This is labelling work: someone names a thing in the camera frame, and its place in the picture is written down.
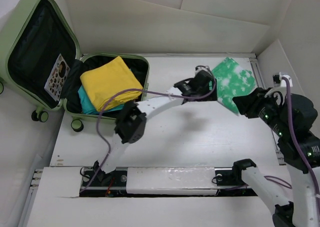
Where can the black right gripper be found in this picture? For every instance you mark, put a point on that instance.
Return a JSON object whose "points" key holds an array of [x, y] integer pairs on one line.
{"points": [[251, 101]]}

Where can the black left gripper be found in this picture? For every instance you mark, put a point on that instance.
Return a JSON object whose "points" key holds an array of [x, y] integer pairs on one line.
{"points": [[212, 97]]}

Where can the green white tie-dye cloth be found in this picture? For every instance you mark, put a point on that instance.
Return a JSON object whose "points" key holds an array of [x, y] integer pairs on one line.
{"points": [[232, 80]]}

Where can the yellow cloth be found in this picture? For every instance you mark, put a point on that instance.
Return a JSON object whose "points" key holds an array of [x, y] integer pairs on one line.
{"points": [[111, 84]]}

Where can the teal shorts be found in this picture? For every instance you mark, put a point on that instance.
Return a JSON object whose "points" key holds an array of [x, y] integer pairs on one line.
{"points": [[87, 106]]}

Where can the green hard-shell suitcase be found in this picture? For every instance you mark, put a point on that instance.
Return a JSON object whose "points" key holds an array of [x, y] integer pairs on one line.
{"points": [[30, 41]]}

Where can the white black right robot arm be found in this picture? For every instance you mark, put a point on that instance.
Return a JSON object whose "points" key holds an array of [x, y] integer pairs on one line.
{"points": [[291, 121]]}

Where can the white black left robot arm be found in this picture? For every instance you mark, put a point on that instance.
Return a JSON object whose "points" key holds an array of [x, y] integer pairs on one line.
{"points": [[131, 122]]}

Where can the white foam block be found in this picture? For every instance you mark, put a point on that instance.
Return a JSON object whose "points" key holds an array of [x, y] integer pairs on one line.
{"points": [[181, 181]]}

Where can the sticker sheet in lid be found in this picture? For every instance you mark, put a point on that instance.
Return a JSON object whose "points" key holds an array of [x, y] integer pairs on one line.
{"points": [[57, 78]]}

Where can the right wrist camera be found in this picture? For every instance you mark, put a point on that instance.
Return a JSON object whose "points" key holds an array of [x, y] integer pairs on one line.
{"points": [[279, 79]]}

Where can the aluminium side rail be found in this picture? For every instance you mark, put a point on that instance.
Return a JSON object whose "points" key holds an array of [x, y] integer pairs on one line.
{"points": [[256, 73]]}

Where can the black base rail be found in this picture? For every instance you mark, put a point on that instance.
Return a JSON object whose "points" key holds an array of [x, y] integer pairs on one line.
{"points": [[116, 187]]}

